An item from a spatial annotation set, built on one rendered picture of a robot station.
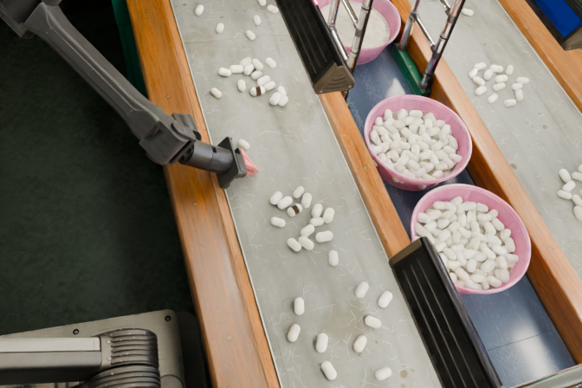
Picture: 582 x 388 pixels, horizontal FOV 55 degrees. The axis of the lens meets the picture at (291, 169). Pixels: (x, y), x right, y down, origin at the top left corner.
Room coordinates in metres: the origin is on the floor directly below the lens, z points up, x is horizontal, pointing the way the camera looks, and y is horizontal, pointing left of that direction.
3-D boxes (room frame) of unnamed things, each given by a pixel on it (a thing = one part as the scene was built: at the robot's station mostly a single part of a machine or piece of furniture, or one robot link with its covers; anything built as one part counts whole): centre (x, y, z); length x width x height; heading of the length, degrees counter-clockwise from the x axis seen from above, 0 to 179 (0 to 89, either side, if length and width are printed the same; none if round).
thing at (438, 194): (0.64, -0.41, 0.72); 0.27 x 0.27 x 0.10
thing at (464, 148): (0.89, -0.29, 0.72); 0.27 x 0.27 x 0.10
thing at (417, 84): (1.21, -0.36, 0.90); 0.20 x 0.19 x 0.45; 25
